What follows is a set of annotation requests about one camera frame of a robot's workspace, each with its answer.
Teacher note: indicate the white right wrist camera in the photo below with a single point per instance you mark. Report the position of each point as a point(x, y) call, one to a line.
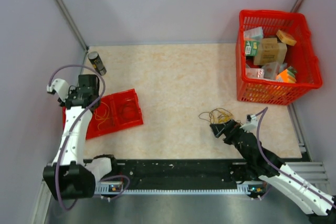
point(252, 121)

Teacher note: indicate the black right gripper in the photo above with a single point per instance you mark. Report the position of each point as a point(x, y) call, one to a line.
point(231, 127)

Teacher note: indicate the white pastel box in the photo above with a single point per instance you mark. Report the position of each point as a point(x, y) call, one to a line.
point(254, 33)

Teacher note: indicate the large brown cardboard box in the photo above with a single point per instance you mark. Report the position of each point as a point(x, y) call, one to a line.
point(270, 50)

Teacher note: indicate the pale pink box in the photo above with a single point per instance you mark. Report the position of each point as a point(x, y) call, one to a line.
point(271, 70)

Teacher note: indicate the red plastic basket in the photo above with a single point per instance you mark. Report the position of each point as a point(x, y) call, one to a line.
point(301, 56)

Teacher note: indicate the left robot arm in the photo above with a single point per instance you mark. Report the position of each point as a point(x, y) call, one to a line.
point(68, 176)

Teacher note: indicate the yellow orange small box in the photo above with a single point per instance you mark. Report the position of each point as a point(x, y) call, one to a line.
point(285, 38)

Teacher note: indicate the white red packet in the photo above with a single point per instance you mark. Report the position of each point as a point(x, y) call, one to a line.
point(255, 73)

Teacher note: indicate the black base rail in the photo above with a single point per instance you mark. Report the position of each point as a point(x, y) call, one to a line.
point(174, 176)

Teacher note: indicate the green small box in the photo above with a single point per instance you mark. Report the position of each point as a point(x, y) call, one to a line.
point(251, 47)

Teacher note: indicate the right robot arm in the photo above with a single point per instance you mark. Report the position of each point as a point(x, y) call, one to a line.
point(270, 168)

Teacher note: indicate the black cylindrical can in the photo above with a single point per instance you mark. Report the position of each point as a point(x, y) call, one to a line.
point(97, 63)

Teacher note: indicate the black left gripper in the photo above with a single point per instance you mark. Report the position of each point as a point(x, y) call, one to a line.
point(71, 91)

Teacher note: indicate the red plastic tray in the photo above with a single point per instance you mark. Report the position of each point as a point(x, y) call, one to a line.
point(117, 111)

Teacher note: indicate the orange green box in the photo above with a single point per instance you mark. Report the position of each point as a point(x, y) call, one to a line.
point(287, 76)

